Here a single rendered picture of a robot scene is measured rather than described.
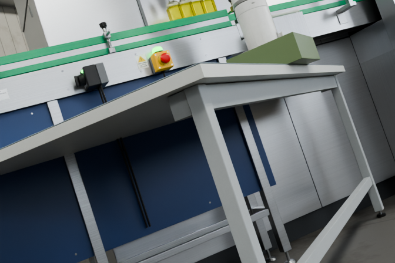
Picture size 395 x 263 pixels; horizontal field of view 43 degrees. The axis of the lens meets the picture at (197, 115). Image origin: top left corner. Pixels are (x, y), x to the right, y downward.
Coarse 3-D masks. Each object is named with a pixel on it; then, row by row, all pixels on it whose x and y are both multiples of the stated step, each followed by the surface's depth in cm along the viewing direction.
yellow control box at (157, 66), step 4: (160, 52) 199; (164, 52) 199; (168, 52) 200; (152, 56) 199; (156, 56) 198; (152, 60) 200; (156, 60) 198; (160, 60) 198; (152, 64) 202; (156, 64) 197; (160, 64) 198; (164, 64) 198; (168, 64) 199; (172, 64) 200; (152, 68) 203; (156, 68) 198; (160, 68) 198; (164, 68) 198; (168, 68) 201; (156, 72) 202; (160, 72) 204
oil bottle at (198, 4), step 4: (192, 0) 232; (196, 0) 232; (200, 0) 233; (192, 4) 232; (196, 4) 232; (200, 4) 232; (196, 8) 231; (200, 8) 232; (204, 8) 233; (196, 12) 231; (200, 12) 232; (204, 12) 232
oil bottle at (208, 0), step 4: (204, 0) 234; (208, 0) 234; (212, 0) 235; (204, 4) 234; (208, 4) 234; (212, 4) 235; (208, 8) 233; (212, 8) 234; (216, 8) 235; (208, 12) 233
